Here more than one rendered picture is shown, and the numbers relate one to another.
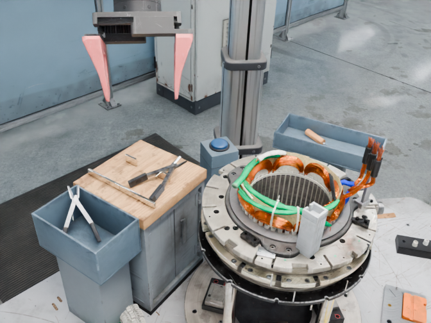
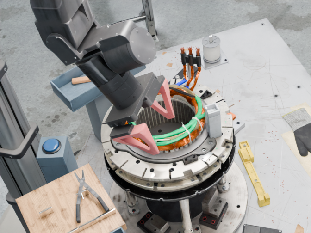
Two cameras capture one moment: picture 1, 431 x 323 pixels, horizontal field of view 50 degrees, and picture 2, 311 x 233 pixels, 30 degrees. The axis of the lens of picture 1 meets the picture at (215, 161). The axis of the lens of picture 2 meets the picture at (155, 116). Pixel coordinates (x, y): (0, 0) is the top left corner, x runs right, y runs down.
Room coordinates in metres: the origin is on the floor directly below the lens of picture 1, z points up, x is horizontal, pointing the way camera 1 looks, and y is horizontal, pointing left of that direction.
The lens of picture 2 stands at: (0.13, 0.63, 2.14)
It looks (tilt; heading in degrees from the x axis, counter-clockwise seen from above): 47 degrees down; 306
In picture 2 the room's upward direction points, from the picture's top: 10 degrees counter-clockwise
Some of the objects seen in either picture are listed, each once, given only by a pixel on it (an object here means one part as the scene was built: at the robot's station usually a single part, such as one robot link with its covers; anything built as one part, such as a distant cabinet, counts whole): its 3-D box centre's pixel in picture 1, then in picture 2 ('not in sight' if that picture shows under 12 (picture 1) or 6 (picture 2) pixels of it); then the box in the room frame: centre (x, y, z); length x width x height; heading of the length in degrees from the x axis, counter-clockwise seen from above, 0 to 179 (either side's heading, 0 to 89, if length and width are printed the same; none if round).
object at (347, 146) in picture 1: (321, 181); (106, 103); (0.95, -0.27, 0.92); 0.25 x 0.11 x 0.28; 65
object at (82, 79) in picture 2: (315, 136); (82, 79); (0.99, -0.25, 1.03); 0.06 x 0.02 x 0.02; 33
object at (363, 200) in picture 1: (368, 179); (187, 70); (0.66, -0.27, 1.15); 0.03 x 0.02 x 0.12; 130
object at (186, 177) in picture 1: (142, 180); (69, 213); (0.76, 0.15, 1.05); 0.20 x 0.19 x 0.02; 147
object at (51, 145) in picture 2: (219, 143); (51, 144); (0.93, -0.01, 1.04); 0.04 x 0.04 x 0.01
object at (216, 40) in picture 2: not in sight; (211, 49); (0.81, -0.70, 0.82); 0.06 x 0.06 x 0.07
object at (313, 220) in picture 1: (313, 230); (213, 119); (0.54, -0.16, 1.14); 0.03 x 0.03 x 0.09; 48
